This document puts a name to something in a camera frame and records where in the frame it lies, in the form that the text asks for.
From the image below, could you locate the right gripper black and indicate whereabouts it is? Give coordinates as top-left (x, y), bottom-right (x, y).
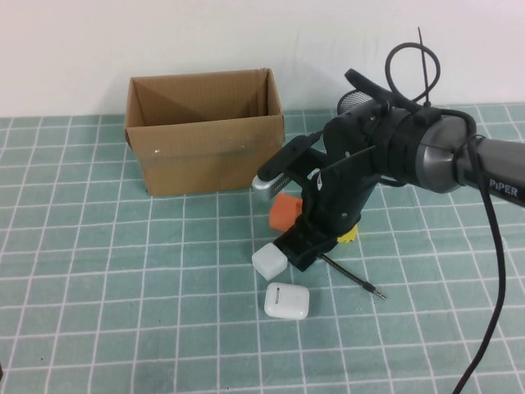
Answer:
top-left (293, 151), bottom-right (378, 254)

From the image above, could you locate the black L-shaped bracket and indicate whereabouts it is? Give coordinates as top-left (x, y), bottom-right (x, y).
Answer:
top-left (275, 233), bottom-right (320, 273)

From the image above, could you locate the thin black flexible shaft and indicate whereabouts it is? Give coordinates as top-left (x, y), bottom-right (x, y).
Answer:
top-left (322, 253), bottom-right (388, 300)

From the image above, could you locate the white cube block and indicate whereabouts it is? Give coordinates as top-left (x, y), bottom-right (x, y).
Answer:
top-left (252, 241), bottom-right (288, 281)

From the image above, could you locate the yellow foam block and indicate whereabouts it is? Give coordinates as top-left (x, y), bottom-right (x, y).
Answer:
top-left (336, 223), bottom-right (360, 245)

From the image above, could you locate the orange foam block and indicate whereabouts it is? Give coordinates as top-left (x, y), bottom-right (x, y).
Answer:
top-left (269, 194), bottom-right (304, 231)

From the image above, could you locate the white earbuds case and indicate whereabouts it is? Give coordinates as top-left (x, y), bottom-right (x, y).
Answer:
top-left (263, 282), bottom-right (310, 319)

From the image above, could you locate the brown cardboard box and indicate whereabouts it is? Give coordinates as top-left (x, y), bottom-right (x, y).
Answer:
top-left (125, 68), bottom-right (286, 197)

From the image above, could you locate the black mesh pen holder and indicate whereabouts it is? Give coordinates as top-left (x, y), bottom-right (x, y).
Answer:
top-left (336, 90), bottom-right (375, 118)

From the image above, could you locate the black zip tie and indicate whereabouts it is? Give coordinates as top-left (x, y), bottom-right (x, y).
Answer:
top-left (417, 26), bottom-right (436, 120)

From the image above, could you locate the green grid tablecloth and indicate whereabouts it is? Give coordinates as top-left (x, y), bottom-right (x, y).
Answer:
top-left (0, 102), bottom-right (525, 394)

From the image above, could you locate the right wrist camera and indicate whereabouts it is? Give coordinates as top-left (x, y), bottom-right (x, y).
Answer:
top-left (252, 135), bottom-right (325, 202)

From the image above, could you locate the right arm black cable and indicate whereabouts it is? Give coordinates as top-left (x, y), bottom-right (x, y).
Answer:
top-left (311, 40), bottom-right (508, 394)

